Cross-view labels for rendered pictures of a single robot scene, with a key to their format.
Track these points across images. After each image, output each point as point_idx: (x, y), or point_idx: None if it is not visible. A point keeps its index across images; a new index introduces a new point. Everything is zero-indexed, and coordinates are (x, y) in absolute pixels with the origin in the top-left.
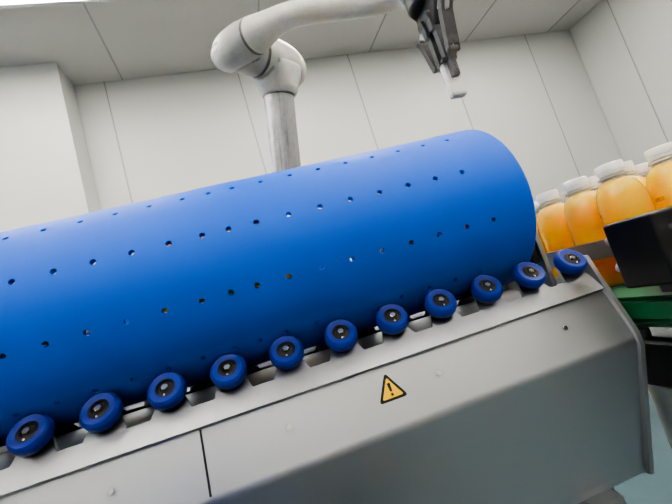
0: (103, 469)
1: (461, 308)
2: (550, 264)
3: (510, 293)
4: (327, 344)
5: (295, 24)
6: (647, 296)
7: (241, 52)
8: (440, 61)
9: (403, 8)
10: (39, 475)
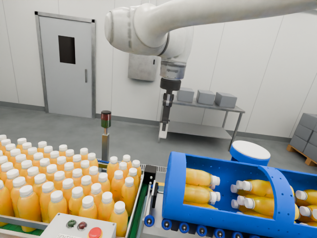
0: None
1: (175, 221)
2: (136, 204)
3: (154, 215)
4: None
5: (292, 13)
6: (145, 189)
7: None
8: (169, 120)
9: (155, 43)
10: None
